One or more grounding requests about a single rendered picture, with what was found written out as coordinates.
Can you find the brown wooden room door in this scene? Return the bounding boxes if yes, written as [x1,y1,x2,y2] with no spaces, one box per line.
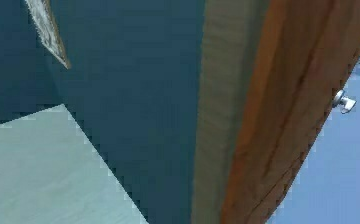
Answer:
[220,0,360,224]

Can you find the framed wall picture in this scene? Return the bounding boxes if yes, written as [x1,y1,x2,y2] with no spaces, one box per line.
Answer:
[23,0,72,70]

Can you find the silver door handle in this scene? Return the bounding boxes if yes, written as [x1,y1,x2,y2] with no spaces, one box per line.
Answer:
[332,89,358,115]

